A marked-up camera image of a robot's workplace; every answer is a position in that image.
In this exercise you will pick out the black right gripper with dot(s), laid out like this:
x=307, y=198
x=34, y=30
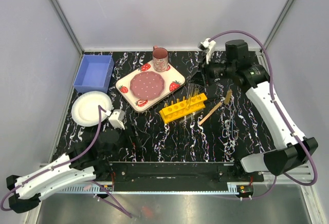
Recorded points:
x=198, y=78

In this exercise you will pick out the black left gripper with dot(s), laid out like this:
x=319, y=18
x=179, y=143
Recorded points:
x=133, y=136

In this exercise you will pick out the yellow plastic test tube rack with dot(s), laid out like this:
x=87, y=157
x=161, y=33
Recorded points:
x=183, y=108

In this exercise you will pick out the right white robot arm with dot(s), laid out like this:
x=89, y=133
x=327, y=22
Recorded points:
x=291, y=147

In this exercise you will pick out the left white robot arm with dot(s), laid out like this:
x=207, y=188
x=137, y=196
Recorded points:
x=84, y=161

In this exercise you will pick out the test tube brush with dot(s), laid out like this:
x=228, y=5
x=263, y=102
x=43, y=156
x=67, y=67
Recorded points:
x=227, y=99

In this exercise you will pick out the white strawberry serving tray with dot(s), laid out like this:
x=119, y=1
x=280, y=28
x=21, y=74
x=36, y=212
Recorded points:
x=173, y=81

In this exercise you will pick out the pink polka dot plate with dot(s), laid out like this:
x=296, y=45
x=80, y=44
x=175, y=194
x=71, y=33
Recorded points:
x=147, y=85

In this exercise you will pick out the pink patterned mug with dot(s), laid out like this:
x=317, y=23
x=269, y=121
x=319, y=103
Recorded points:
x=160, y=58

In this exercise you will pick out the white paper plate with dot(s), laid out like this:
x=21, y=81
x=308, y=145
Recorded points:
x=85, y=110

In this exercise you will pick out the blue plastic bin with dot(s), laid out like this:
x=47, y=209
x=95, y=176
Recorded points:
x=94, y=73

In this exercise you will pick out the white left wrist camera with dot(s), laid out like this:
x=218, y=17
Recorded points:
x=116, y=119

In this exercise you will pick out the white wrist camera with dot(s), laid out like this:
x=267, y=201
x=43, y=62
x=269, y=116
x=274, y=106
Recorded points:
x=207, y=47
x=116, y=119

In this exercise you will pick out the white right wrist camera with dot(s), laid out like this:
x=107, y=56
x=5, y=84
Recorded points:
x=207, y=47

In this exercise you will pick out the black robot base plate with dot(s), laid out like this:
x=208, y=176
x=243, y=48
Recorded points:
x=182, y=173

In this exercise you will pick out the white slotted cable duct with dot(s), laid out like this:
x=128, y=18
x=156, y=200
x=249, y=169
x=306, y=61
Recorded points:
x=135, y=189

